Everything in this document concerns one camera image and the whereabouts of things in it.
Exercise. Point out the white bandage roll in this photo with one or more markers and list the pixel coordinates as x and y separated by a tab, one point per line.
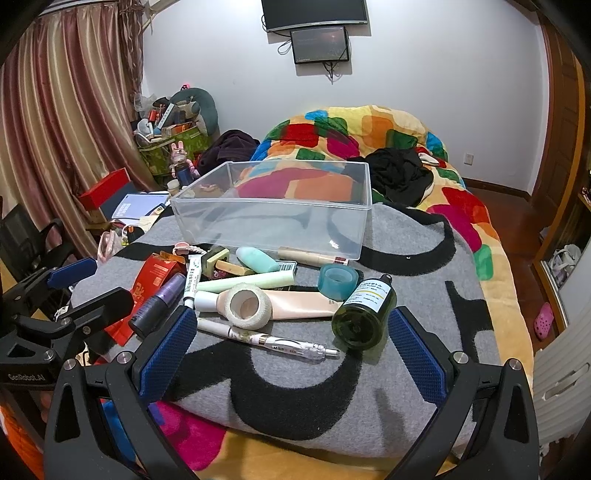
245	306

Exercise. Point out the mint green bottle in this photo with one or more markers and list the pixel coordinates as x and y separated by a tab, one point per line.
256	260

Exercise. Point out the striped brown curtain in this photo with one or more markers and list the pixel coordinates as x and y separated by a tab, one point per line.
67	103

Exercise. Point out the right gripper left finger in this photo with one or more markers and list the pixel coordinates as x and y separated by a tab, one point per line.
100	425

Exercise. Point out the white ointment tube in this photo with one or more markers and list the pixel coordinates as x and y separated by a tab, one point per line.
193	275

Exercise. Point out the green storage bag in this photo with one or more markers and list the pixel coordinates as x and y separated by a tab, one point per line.
156	155

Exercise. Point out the clear plastic storage box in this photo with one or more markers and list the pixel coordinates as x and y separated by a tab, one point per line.
317	206

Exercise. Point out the pink bunny toy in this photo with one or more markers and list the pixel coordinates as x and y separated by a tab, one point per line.
181	167

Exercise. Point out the pale green stick tube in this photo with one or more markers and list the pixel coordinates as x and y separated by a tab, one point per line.
270	280

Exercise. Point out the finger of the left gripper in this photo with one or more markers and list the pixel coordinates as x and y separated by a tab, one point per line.
47	290
99	306

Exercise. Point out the dark purple clothes pile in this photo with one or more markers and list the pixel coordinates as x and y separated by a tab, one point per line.
233	145

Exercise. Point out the colourful patchwork duvet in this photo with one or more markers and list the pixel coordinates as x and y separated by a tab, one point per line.
215	451

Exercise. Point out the blue white booklet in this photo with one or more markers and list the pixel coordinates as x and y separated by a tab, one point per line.
135	206

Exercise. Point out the small wall monitor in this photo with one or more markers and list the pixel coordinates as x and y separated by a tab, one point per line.
326	44

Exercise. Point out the blue Max staples box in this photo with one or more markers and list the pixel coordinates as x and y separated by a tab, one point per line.
287	266

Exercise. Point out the white decorated pen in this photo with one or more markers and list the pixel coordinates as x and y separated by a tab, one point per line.
296	348

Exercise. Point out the red box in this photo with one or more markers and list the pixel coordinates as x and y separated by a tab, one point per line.
98	194

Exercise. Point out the large tan eraser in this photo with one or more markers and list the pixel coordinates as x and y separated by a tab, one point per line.
232	269

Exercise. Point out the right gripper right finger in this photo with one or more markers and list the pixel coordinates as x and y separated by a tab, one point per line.
504	443

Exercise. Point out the wooden shelf cabinet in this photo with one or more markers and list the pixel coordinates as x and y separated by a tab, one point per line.
561	176

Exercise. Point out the beige tube red band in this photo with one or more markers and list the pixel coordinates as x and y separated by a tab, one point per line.
310	258

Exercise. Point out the pink croc shoe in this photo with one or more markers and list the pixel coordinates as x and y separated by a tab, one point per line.
543	323

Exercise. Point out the purple spray bottle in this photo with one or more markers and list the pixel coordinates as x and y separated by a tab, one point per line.
157	307

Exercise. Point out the red packet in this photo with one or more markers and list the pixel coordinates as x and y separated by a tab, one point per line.
155	271

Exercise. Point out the black clothes pile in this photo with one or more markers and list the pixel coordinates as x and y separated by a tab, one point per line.
397	176

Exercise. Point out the grey black blanket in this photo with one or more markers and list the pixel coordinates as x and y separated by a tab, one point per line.
360	404

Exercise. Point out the teal tape roll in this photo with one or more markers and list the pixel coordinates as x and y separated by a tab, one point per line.
337	282

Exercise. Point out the dark green glass bottle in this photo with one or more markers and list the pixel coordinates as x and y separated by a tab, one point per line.
359	323

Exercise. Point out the wall television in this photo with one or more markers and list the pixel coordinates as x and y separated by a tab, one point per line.
289	14

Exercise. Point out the beige cosmetic tube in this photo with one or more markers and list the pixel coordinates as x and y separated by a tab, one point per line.
287	305

